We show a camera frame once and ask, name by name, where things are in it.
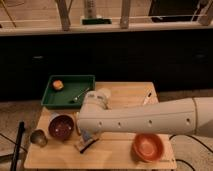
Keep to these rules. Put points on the blue sponge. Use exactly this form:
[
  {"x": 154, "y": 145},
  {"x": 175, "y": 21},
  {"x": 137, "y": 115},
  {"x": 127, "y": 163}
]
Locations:
[{"x": 86, "y": 136}]

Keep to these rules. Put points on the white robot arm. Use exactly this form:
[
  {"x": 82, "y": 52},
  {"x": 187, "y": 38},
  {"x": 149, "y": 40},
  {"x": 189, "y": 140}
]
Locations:
[{"x": 189, "y": 116}]

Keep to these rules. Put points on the purple bowl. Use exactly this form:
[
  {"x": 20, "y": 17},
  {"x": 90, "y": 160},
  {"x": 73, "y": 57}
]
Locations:
[{"x": 61, "y": 127}]

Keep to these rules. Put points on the orange bowl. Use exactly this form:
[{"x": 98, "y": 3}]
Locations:
[{"x": 147, "y": 148}]

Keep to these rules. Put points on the white cup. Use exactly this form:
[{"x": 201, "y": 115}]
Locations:
[{"x": 104, "y": 92}]

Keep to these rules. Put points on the green plastic tray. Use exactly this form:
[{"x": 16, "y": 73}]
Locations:
[{"x": 73, "y": 86}]

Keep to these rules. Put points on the metal spoon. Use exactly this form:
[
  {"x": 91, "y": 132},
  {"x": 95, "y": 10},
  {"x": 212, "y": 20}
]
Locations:
[{"x": 75, "y": 99}]

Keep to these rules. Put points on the orange fruit toy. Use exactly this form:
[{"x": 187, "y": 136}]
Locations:
[{"x": 58, "y": 85}]

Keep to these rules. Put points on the whiteboard eraser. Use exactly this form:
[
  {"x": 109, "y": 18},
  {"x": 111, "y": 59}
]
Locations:
[{"x": 81, "y": 146}]

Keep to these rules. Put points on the green block on shelf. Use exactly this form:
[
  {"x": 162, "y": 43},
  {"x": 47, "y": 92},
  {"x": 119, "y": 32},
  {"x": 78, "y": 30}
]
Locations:
[{"x": 96, "y": 21}]

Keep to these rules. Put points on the small metal cup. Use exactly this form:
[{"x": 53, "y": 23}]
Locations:
[{"x": 38, "y": 137}]

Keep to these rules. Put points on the black pole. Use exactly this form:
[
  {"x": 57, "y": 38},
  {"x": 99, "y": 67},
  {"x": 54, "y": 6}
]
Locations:
[{"x": 18, "y": 141}]

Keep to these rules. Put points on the white handled black brush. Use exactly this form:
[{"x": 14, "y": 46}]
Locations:
[{"x": 146, "y": 99}]

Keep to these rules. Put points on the wooden shelf rail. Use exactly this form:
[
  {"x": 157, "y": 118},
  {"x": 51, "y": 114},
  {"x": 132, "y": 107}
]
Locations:
[{"x": 106, "y": 28}]

